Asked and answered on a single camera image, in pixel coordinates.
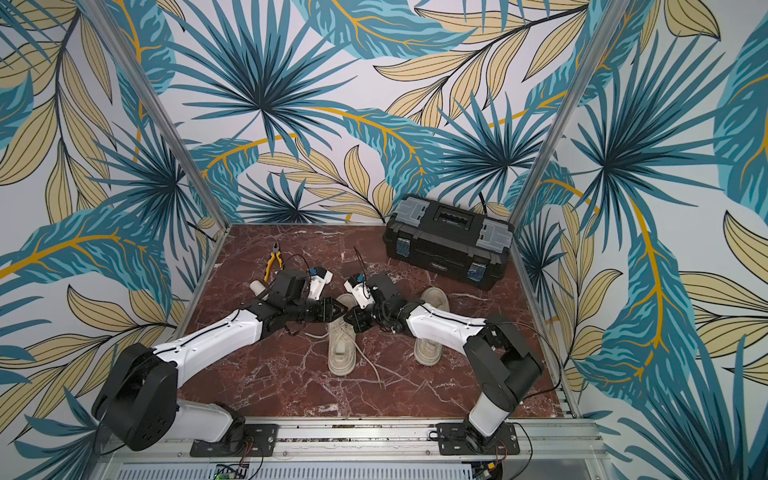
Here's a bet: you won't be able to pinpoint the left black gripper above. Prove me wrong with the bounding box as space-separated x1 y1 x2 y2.
287 295 350 323

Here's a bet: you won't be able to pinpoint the beige sneaker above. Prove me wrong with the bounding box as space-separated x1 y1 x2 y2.
327 314 357 377
414 287 450 367

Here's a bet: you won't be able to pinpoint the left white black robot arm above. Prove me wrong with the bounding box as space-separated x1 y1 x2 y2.
91 267 347 454

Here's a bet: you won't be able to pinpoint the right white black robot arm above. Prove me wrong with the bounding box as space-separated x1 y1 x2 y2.
344 273 544 444

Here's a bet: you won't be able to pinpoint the small beige cylinder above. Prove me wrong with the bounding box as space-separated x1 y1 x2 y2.
249 280 266 296

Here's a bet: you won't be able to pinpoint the black grey toolbox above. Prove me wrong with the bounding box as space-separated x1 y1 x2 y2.
383 195 513 291

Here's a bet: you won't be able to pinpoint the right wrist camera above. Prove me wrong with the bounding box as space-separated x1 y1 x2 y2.
344 274 375 310

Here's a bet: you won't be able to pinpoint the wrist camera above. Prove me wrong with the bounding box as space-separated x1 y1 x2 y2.
307 267 333 301
344 274 375 310

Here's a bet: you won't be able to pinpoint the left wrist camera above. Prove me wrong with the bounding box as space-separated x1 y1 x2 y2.
307 267 333 301

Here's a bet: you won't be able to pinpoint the yellow handled pliers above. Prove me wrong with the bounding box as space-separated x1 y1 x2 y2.
263 242 284 282

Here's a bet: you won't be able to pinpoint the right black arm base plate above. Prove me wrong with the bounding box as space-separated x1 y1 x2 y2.
428 422 520 457

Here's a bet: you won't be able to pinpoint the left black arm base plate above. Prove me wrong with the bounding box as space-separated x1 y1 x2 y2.
190 423 279 458

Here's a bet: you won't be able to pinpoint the aluminium front rail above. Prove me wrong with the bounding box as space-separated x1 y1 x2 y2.
90 417 618 479

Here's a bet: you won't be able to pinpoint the left aluminium corner post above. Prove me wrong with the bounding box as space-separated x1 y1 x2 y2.
81 0 230 231

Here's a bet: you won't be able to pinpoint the aluminium corner post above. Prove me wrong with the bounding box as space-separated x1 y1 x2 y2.
81 0 230 231
508 0 631 224

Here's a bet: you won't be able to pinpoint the right aluminium corner post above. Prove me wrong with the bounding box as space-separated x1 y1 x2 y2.
508 0 631 224

